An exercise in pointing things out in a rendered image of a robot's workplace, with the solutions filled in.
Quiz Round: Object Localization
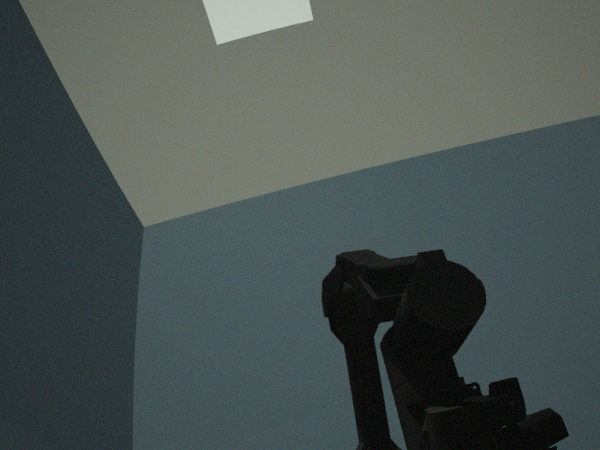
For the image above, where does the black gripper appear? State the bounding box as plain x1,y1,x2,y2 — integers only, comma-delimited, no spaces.
393,370,569,450

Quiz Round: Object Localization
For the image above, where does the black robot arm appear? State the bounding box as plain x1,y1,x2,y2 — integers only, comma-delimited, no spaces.
322,249,527,450

